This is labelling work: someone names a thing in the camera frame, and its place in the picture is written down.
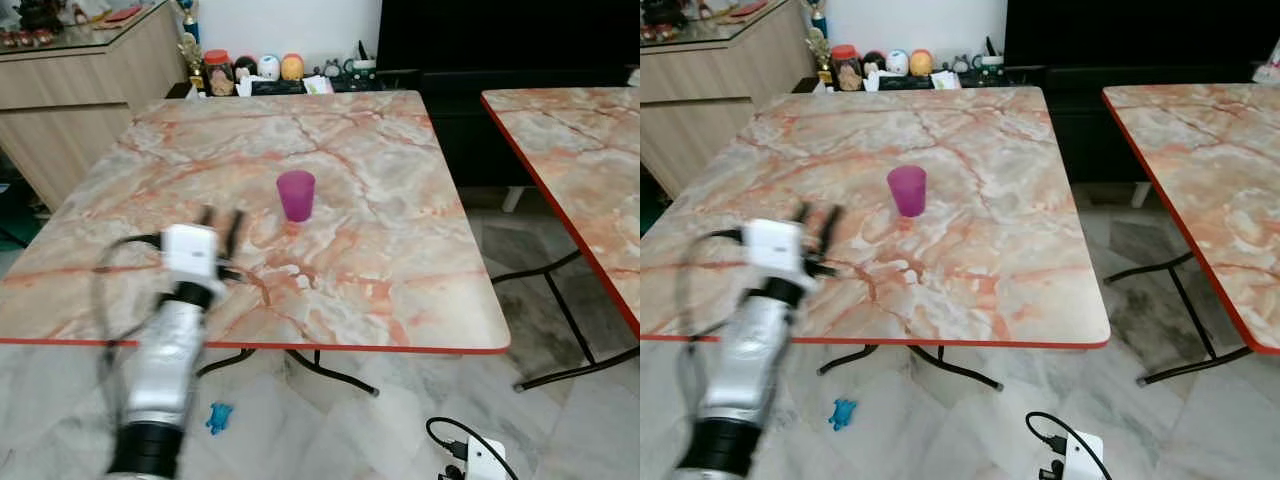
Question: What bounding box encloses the marble pattern folding table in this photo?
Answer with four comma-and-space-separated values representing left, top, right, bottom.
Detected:
480, 87, 641, 393
0, 90, 512, 397
640, 86, 1112, 392
1102, 83, 1280, 387

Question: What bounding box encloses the black television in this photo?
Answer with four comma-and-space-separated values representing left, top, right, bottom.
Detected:
1004, 0, 1280, 69
377, 0, 641, 73

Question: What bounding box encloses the light wooden sideboard cabinet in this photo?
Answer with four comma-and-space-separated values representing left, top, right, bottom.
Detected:
0, 0, 191, 213
640, 0, 817, 199

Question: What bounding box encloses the purple plastic cup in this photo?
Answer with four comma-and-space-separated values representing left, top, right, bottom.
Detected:
276, 170, 317, 223
887, 165, 928, 219

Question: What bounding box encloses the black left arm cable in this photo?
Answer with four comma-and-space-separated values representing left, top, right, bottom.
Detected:
676, 228, 749, 403
92, 233, 166, 403

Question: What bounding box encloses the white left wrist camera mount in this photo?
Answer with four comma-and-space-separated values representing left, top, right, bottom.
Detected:
160, 224, 222, 287
745, 219, 809, 282

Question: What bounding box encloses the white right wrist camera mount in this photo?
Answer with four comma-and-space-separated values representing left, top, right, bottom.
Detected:
1062, 432, 1105, 480
465, 437, 507, 480

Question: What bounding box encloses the red lid snack jar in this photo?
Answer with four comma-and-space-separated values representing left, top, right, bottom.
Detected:
203, 49, 235, 97
831, 44, 863, 92

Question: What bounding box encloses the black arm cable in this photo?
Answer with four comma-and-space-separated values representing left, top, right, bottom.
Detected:
427, 416, 520, 480
1025, 410, 1114, 480
92, 233, 166, 403
676, 228, 749, 403

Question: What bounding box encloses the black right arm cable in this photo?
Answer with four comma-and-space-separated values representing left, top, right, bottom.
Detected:
427, 416, 520, 480
1025, 410, 1114, 480

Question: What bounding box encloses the gold blue trophy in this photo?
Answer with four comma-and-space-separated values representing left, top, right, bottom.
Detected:
177, 0, 204, 89
807, 0, 833, 85

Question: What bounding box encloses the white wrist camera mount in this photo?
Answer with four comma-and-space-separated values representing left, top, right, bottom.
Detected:
1062, 432, 1105, 480
160, 224, 222, 287
745, 219, 809, 282
465, 437, 507, 480

